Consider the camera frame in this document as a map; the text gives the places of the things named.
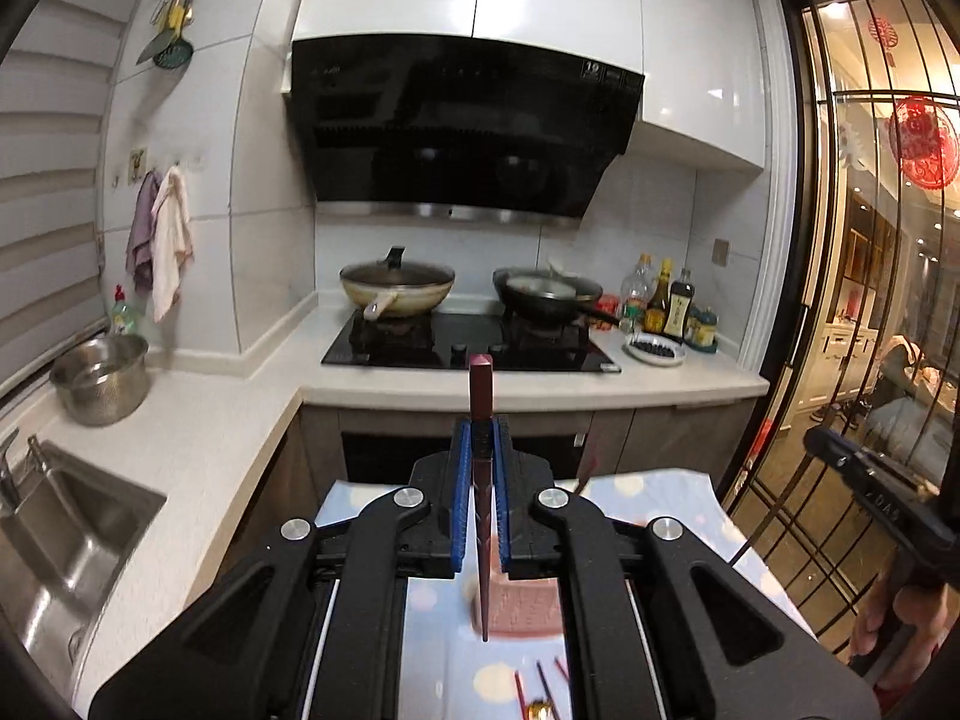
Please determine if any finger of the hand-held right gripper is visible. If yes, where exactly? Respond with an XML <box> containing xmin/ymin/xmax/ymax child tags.
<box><xmin>804</xmin><ymin>426</ymin><xmax>865</xmax><ymax>479</ymax></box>

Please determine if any person's right hand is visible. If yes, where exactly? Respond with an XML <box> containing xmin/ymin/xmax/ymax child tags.
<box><xmin>851</xmin><ymin>577</ymin><xmax>953</xmax><ymax>692</ymax></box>

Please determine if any stainless steel sink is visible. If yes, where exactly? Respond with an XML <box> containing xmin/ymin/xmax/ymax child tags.
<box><xmin>0</xmin><ymin>442</ymin><xmax>167</xmax><ymax>680</ymax></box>

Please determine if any stainless steel pot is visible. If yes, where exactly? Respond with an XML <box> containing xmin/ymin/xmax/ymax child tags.
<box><xmin>50</xmin><ymin>335</ymin><xmax>151</xmax><ymax>427</ymax></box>

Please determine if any blue planet print tablecloth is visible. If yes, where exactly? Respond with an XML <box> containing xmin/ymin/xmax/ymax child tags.
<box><xmin>313</xmin><ymin>469</ymin><xmax>818</xmax><ymax>720</ymax></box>

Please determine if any black wok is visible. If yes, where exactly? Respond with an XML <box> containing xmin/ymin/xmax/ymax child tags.
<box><xmin>493</xmin><ymin>266</ymin><xmax>623</xmax><ymax>331</ymax></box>

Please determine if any black range hood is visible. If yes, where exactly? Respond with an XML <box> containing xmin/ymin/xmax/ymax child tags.
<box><xmin>283</xmin><ymin>34</ymin><xmax>646</xmax><ymax>230</ymax></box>

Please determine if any large red paper cutout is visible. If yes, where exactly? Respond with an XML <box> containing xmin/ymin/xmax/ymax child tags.
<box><xmin>892</xmin><ymin>96</ymin><xmax>960</xmax><ymax>188</ymax></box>

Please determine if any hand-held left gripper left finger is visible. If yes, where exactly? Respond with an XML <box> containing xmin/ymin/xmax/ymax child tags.
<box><xmin>88</xmin><ymin>420</ymin><xmax>481</xmax><ymax>720</ymax></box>

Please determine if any yellow cap sauce bottle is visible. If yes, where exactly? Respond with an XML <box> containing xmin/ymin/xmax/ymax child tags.
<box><xmin>643</xmin><ymin>259</ymin><xmax>674</xmax><ymax>336</ymax></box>

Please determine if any pink perforated utensil holder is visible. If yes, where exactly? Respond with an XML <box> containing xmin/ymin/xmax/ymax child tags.
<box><xmin>466</xmin><ymin>574</ymin><xmax>563</xmax><ymax>640</ymax></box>

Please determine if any white wall cabinet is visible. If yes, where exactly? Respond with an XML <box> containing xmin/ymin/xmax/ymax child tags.
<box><xmin>291</xmin><ymin>0</ymin><xmax>770</xmax><ymax>170</ymax></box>

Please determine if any white plate with dark food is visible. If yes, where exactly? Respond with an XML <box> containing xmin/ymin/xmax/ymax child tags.
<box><xmin>624</xmin><ymin>334</ymin><xmax>686</xmax><ymax>367</ymax></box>

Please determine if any white hanging towel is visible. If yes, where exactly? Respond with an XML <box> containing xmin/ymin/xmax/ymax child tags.
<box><xmin>150</xmin><ymin>167</ymin><xmax>194</xmax><ymax>323</ymax></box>

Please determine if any white window blind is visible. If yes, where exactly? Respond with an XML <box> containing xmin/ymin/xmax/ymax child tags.
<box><xmin>0</xmin><ymin>0</ymin><xmax>143</xmax><ymax>400</ymax></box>

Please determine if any small seasoning jars tray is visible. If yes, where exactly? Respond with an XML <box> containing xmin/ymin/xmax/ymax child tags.
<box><xmin>688</xmin><ymin>305</ymin><xmax>719</xmax><ymax>352</ymax></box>

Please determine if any chrome faucet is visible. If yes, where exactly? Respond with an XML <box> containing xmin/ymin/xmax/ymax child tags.
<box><xmin>0</xmin><ymin>427</ymin><xmax>22</xmax><ymax>515</ymax></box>

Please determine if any clear oil bottle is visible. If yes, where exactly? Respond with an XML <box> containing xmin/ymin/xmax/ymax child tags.
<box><xmin>621</xmin><ymin>253</ymin><xmax>655</xmax><ymax>335</ymax></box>

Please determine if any small red paper cutout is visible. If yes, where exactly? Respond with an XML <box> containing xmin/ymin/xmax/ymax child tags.
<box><xmin>868</xmin><ymin>15</ymin><xmax>902</xmax><ymax>68</ymax></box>

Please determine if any black glass gas stove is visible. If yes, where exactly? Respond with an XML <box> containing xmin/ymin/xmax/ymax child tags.
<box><xmin>321</xmin><ymin>311</ymin><xmax>622</xmax><ymax>374</ymax></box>

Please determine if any dark red chopstick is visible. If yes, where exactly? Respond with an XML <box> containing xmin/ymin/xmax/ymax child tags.
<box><xmin>574</xmin><ymin>439</ymin><xmax>601</xmax><ymax>500</ymax></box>
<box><xmin>469</xmin><ymin>354</ymin><xmax>497</xmax><ymax>642</ymax></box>

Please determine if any purple hanging towel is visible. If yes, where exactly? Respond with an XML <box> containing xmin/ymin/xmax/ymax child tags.
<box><xmin>125</xmin><ymin>171</ymin><xmax>162</xmax><ymax>293</ymax></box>

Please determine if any green dish soap bottle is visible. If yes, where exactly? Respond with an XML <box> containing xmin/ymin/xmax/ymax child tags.
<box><xmin>110</xmin><ymin>285</ymin><xmax>140</xmax><ymax>338</ymax></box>

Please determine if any dark vinegar bottle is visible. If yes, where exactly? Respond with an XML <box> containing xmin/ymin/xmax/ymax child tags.
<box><xmin>664</xmin><ymin>268</ymin><xmax>697</xmax><ymax>342</ymax></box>

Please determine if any black framed glass door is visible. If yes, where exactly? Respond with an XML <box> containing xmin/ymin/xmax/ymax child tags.
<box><xmin>720</xmin><ymin>0</ymin><xmax>960</xmax><ymax>653</ymax></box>

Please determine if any beige wok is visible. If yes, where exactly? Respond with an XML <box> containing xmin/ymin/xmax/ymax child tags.
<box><xmin>340</xmin><ymin>270</ymin><xmax>456</xmax><ymax>320</ymax></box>

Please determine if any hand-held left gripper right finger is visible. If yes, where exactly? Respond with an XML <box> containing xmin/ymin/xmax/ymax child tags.
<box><xmin>491</xmin><ymin>420</ymin><xmax>880</xmax><ymax>720</ymax></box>

